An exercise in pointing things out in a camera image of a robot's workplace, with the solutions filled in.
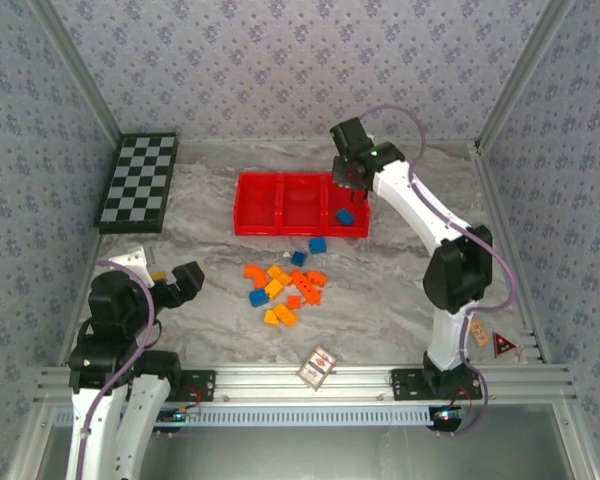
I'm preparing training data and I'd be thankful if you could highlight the red black triangle sticker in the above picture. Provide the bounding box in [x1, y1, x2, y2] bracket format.
[492, 330, 520, 359]

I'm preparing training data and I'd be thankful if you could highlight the black grey chessboard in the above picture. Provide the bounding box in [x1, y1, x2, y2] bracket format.
[93, 131, 180, 235]

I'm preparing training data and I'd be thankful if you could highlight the wooden tag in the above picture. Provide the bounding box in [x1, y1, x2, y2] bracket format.
[470, 320, 490, 349]

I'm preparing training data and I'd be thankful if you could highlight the aluminium front rail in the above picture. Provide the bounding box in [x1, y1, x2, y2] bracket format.
[32, 363, 579, 405]

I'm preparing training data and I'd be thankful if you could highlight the red three-compartment tray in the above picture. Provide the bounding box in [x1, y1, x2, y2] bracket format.
[232, 171, 372, 239]

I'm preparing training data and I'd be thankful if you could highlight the aluminium corner post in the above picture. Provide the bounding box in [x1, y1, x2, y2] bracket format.
[474, 0, 579, 154]
[27, 0, 124, 147]

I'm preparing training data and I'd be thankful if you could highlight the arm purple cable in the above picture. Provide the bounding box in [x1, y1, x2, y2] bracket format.
[359, 103, 521, 436]
[74, 259, 161, 480]

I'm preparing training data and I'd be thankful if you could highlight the aluminium side rail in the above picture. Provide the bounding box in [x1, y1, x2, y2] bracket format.
[469, 142, 551, 364]
[57, 232, 106, 366]

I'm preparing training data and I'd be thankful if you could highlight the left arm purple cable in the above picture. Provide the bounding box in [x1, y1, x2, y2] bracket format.
[74, 259, 161, 480]

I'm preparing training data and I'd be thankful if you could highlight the orange long lego brick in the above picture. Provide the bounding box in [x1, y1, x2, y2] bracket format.
[289, 269, 325, 307]

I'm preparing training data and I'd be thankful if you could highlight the yellow long lego brick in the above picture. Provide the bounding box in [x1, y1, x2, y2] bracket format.
[273, 302, 300, 329]

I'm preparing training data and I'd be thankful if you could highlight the pale blue cable duct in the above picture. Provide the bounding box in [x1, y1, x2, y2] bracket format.
[54, 404, 434, 429]

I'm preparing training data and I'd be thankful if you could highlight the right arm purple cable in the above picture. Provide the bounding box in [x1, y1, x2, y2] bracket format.
[359, 103, 521, 436]

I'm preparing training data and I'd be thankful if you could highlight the playing card box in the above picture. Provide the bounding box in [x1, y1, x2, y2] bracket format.
[297, 344, 340, 391]

